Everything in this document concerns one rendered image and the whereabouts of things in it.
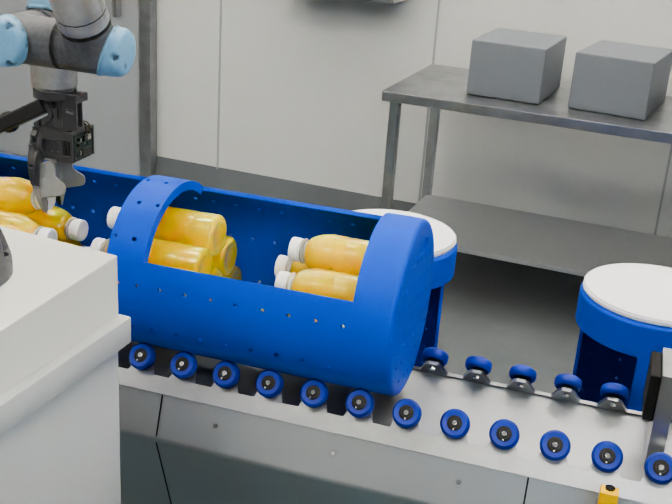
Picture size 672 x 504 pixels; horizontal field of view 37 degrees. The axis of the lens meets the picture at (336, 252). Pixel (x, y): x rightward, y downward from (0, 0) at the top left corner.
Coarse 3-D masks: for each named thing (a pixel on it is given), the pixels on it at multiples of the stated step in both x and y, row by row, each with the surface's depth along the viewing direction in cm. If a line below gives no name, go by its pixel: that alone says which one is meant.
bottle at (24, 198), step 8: (0, 176) 175; (8, 176) 175; (0, 184) 172; (8, 184) 172; (16, 184) 172; (24, 184) 172; (0, 192) 172; (8, 192) 171; (16, 192) 171; (24, 192) 172; (32, 192) 172; (0, 200) 172; (8, 200) 172; (16, 200) 171; (24, 200) 172; (32, 200) 172; (0, 208) 173; (8, 208) 172; (16, 208) 172; (24, 208) 172; (32, 208) 173
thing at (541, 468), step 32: (128, 384) 164; (160, 384) 163; (192, 384) 162; (288, 416) 157; (320, 416) 156; (352, 416) 155; (416, 448) 152; (448, 448) 151; (480, 448) 150; (512, 448) 149; (544, 480) 147; (576, 480) 146; (608, 480) 145
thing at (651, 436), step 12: (660, 360) 149; (648, 372) 150; (660, 372) 146; (648, 384) 145; (660, 384) 144; (648, 396) 146; (660, 396) 144; (648, 408) 146; (660, 408) 145; (648, 420) 147; (660, 420) 146; (648, 432) 151; (660, 432) 146; (648, 444) 148; (660, 444) 147; (648, 456) 148
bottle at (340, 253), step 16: (304, 240) 160; (320, 240) 158; (336, 240) 157; (352, 240) 157; (368, 240) 158; (304, 256) 159; (320, 256) 157; (336, 256) 156; (352, 256) 155; (352, 272) 156
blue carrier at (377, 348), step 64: (128, 192) 180; (192, 192) 171; (128, 256) 155; (256, 256) 178; (384, 256) 146; (192, 320) 154; (256, 320) 150; (320, 320) 147; (384, 320) 144; (384, 384) 150
